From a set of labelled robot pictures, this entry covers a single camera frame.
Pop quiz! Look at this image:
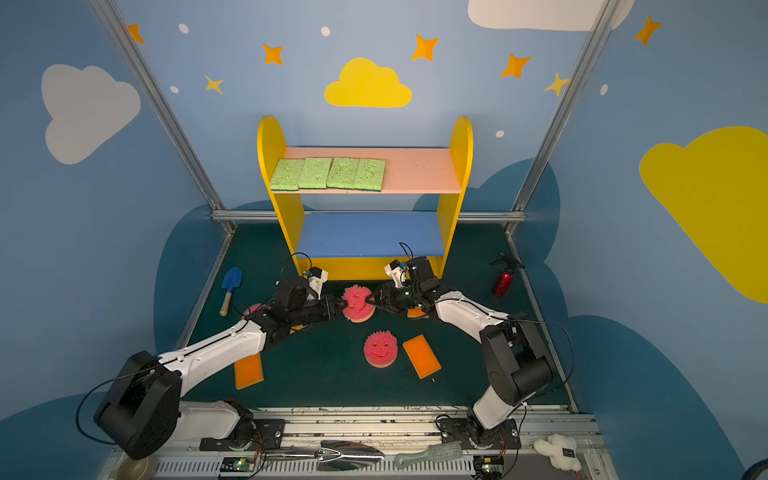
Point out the pink smiley sponge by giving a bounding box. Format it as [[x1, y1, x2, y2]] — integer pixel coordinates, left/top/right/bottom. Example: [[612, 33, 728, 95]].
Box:
[[342, 285, 376, 323], [363, 331, 398, 368], [242, 303, 262, 318]]

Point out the pink smiley sponge front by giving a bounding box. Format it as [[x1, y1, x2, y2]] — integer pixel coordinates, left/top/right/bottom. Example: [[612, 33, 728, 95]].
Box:
[[363, 331, 398, 368]]

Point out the green sponge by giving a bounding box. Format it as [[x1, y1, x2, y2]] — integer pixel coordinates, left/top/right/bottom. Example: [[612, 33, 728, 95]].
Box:
[[353, 159, 386, 192], [326, 157, 359, 190], [298, 157, 332, 190], [270, 158, 305, 192]]

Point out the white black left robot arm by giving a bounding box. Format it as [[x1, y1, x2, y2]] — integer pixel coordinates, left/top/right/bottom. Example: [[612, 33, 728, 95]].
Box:
[[94, 276, 348, 460]]

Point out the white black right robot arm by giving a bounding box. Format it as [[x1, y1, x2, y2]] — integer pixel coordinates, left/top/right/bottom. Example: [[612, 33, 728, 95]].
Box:
[[366, 257, 557, 430]]

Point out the orange sponge near shelf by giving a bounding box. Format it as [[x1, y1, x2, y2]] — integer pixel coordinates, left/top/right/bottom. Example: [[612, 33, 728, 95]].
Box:
[[407, 308, 428, 319]]

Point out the yellow shelf with coloured boards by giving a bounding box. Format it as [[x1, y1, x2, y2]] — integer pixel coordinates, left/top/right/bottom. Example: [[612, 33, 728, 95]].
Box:
[[257, 116, 474, 280]]

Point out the blue toy shovel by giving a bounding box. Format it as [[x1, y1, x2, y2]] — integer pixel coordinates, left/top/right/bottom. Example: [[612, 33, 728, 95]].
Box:
[[219, 267, 242, 317]]

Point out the orange sponge front centre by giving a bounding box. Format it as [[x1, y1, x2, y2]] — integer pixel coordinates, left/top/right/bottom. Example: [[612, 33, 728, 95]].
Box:
[[403, 335, 442, 379]]

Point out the orange sponge front left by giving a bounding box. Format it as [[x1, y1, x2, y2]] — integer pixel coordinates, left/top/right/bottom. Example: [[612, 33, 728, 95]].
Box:
[[234, 354, 264, 390]]

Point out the red toy fire extinguisher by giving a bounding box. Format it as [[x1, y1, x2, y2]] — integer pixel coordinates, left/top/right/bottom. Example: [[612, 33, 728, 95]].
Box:
[[490, 253, 525, 298]]

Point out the pale green brush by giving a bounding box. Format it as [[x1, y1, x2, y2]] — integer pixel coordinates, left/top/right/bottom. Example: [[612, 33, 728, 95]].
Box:
[[394, 441, 463, 470]]

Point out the left green circuit board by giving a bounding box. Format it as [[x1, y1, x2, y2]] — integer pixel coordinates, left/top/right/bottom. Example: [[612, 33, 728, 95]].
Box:
[[218, 457, 256, 478]]

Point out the green circuit board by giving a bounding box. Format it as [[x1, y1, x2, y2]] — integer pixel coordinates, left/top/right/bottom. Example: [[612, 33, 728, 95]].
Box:
[[218, 457, 256, 478], [473, 456, 506, 480]]

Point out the right green circuit board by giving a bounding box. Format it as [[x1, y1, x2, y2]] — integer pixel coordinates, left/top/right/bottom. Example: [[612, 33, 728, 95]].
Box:
[[473, 456, 506, 480]]

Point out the white plush toy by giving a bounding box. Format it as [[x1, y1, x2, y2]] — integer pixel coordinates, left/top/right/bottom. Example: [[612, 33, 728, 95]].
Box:
[[533, 433, 582, 472]]

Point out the beige bowl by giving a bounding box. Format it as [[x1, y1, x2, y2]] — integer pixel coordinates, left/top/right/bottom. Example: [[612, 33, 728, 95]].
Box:
[[114, 456, 158, 480]]

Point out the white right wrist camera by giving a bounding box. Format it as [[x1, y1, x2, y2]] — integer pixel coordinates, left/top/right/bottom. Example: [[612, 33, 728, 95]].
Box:
[[384, 260, 407, 289]]

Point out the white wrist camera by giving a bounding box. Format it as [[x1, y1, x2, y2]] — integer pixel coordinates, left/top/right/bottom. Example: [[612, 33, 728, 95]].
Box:
[[304, 267, 329, 300], [384, 260, 407, 289]]

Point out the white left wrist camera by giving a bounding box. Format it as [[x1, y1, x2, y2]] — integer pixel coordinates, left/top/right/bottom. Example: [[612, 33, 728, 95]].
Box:
[[304, 267, 329, 300]]

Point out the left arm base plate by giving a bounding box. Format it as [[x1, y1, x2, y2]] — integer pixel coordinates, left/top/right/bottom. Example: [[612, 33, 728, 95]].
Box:
[[199, 419, 286, 452]]

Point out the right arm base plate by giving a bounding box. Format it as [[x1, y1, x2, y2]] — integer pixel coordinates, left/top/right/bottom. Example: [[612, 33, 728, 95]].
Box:
[[435, 414, 521, 450]]

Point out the aluminium rail base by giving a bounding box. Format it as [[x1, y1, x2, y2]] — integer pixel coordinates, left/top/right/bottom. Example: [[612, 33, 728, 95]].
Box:
[[101, 405, 618, 479]]

